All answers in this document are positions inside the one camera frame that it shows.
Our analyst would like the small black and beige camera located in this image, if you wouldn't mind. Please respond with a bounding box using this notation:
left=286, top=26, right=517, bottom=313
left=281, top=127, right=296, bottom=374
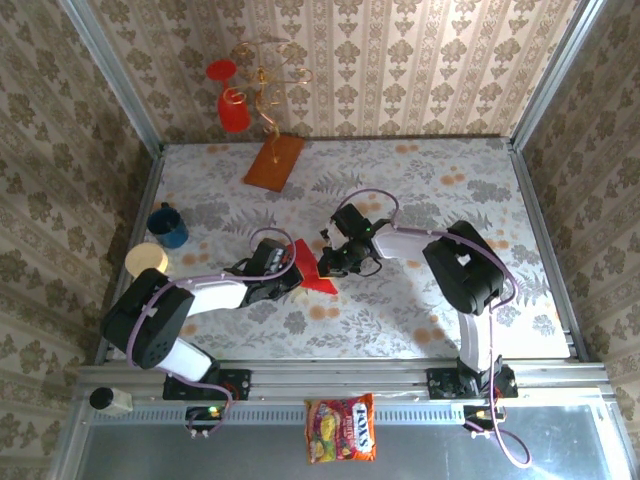
left=88, top=386, right=134, bottom=417

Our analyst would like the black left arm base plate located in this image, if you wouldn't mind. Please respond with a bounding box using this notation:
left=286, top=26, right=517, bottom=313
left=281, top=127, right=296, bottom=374
left=162, top=367, right=252, bottom=402

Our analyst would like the blue enamel mug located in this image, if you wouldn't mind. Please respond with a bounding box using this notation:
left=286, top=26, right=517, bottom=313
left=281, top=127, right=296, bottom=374
left=146, top=201, right=190, bottom=250

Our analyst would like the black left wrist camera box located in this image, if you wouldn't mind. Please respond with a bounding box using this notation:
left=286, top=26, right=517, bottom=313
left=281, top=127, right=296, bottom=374
left=249, top=238, right=292, bottom=277

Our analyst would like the aluminium corner post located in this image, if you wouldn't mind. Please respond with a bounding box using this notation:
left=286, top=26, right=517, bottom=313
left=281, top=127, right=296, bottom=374
left=509, top=0, right=611, bottom=151
left=58, top=0, right=164, bottom=154

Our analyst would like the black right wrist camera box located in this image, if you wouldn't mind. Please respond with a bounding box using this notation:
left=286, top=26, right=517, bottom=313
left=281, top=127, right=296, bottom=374
left=332, top=203, right=372, bottom=237

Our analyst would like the grey metal panel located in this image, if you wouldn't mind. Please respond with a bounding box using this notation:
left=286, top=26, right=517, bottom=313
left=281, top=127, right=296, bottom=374
left=74, top=404, right=626, bottom=480

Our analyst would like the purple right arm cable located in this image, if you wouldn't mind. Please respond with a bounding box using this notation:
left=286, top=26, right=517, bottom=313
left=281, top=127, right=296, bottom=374
left=338, top=188, right=532, bottom=469

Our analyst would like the aluminium front frame rail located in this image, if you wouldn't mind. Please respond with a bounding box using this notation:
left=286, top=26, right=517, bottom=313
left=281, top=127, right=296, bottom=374
left=74, top=357, right=614, bottom=402

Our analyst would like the gold wire stand wooden base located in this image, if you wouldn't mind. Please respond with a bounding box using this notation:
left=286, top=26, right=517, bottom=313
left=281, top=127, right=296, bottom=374
left=229, top=40, right=316, bottom=193

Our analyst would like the small black connector box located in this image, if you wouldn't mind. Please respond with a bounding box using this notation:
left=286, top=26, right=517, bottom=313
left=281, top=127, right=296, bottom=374
left=463, top=404, right=506, bottom=422
left=185, top=405, right=224, bottom=422

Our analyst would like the aluminium table side rail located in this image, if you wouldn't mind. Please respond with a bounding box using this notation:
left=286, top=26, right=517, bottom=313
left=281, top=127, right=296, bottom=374
left=94, top=149, right=166, bottom=364
left=507, top=139, right=589, bottom=361

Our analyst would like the yellow cup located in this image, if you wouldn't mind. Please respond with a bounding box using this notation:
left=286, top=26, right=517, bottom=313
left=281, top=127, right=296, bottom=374
left=124, top=242, right=170, bottom=276

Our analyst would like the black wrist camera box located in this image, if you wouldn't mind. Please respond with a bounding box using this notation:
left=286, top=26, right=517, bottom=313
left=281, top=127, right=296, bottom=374
left=249, top=238, right=292, bottom=277
left=332, top=203, right=372, bottom=237

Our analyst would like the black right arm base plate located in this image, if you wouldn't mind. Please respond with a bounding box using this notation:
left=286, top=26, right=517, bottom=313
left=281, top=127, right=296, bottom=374
left=425, top=364, right=517, bottom=401

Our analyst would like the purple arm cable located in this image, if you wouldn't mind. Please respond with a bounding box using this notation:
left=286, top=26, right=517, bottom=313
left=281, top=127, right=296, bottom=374
left=127, top=227, right=296, bottom=441
left=338, top=188, right=532, bottom=469

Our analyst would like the slotted grey cable duct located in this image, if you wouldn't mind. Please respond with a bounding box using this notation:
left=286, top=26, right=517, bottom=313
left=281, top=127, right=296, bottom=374
left=82, top=403, right=501, bottom=426

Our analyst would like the red wine glass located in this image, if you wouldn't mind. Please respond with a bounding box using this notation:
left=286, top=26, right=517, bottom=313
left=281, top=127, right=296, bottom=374
left=206, top=59, right=251, bottom=134

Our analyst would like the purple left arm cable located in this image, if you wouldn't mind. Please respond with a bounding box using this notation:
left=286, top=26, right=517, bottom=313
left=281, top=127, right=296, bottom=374
left=127, top=227, right=296, bottom=441

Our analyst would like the red fruit candy bag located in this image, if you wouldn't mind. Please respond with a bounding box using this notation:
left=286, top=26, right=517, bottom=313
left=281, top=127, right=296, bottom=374
left=303, top=392, right=378, bottom=465

